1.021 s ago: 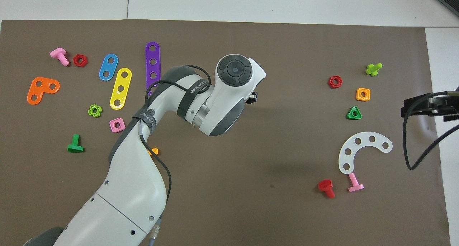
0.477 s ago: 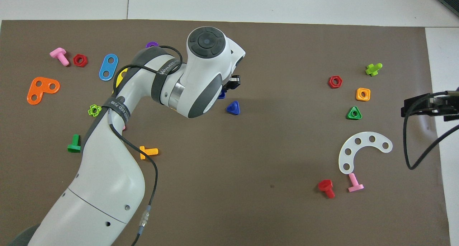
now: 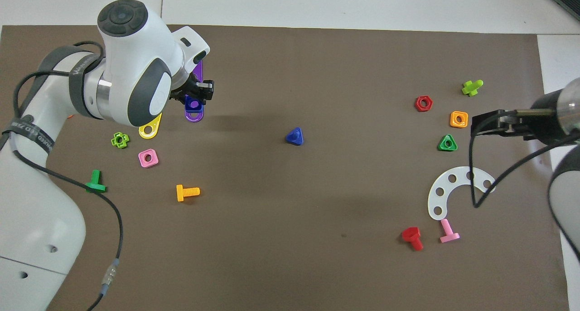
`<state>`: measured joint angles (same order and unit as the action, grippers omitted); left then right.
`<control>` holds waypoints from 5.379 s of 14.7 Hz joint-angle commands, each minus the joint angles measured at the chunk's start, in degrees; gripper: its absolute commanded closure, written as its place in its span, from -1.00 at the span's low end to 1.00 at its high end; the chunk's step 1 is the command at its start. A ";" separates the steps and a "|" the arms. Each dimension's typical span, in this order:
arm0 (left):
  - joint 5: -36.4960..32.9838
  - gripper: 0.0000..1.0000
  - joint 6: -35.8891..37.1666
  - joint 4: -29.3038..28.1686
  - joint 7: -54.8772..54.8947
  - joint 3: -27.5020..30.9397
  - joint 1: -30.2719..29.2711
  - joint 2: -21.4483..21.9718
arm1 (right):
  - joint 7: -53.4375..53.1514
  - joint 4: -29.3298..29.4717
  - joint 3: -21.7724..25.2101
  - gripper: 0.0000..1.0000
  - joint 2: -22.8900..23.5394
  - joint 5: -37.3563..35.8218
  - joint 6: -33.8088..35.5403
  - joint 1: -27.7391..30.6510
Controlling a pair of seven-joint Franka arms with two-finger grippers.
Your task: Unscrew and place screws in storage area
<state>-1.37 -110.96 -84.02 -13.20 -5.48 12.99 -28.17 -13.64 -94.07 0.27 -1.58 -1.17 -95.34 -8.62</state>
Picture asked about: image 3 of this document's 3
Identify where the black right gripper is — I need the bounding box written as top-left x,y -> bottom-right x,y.
471,91 -> 565,145

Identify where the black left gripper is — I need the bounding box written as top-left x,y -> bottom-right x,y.
170,73 -> 214,104

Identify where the blue triangle-head bolt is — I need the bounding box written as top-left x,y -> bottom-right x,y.
285,127 -> 305,146

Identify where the purple four-hole plate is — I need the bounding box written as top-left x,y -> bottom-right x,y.
184,59 -> 204,122

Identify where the lime green cross bolt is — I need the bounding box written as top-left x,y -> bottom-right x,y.
461,79 -> 484,97

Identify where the yellow three-hole plate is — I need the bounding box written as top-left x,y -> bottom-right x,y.
138,112 -> 163,140

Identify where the pink square nut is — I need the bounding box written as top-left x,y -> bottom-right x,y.
138,149 -> 160,168

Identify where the white curved five-hole plate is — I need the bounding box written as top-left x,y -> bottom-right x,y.
427,166 -> 497,221

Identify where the orange plastic bolt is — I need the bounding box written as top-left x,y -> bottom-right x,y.
176,184 -> 201,202

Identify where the pink plastic bolt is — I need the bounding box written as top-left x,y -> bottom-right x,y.
439,219 -> 460,244

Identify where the red plastic bolt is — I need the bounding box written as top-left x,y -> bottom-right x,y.
401,227 -> 424,252

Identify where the dark green plastic bolt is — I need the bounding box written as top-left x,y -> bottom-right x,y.
85,170 -> 107,194

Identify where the brown table mat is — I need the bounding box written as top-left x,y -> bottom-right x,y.
0,24 -> 570,311

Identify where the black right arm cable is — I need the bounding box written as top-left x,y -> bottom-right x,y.
469,109 -> 580,209

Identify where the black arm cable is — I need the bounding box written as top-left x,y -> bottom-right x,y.
469,109 -> 580,209
0,41 -> 124,311

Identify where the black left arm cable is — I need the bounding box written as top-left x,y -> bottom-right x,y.
0,41 -> 124,311

